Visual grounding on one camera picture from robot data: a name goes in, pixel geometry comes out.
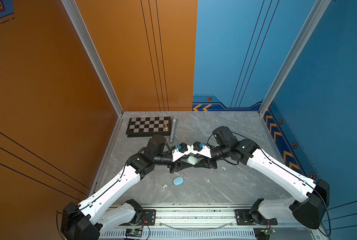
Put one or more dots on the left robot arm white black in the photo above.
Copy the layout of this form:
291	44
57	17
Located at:
92	217

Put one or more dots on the right green circuit board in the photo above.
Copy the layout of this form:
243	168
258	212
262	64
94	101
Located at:
268	231

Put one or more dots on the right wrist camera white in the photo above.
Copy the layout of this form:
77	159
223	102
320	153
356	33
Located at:
198	146

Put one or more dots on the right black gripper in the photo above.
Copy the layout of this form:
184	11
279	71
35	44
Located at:
204	163

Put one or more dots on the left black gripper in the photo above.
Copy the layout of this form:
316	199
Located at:
178	166

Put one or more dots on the right aluminium corner post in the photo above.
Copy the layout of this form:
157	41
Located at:
302	38

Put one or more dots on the aluminium front rail frame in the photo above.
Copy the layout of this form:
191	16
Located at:
209	222

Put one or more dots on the black white chessboard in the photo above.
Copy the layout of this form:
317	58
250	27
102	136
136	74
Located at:
148	127

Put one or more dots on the green earbud charging case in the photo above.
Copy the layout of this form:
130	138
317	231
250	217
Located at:
192	160

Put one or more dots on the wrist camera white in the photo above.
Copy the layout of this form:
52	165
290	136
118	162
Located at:
198	146
183	147

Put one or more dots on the blue earbud charging case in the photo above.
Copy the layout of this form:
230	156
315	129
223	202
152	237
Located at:
178	181

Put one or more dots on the left aluminium corner post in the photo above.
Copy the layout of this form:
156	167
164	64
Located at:
88	44

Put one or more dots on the aluminium corner post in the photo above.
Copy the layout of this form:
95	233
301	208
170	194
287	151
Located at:
88	44
302	38

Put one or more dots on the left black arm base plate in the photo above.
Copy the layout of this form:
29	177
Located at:
148	216

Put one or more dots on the green circuit board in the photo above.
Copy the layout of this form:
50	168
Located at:
133	234
268	231

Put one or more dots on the silver microphone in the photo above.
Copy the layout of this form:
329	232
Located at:
173	129

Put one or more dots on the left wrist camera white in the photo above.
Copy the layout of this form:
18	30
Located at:
183	147

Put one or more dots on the left green circuit board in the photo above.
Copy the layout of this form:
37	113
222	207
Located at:
133	234

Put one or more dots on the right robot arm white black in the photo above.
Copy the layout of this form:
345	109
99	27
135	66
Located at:
309	198

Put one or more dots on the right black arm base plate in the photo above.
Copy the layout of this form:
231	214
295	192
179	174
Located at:
245	217

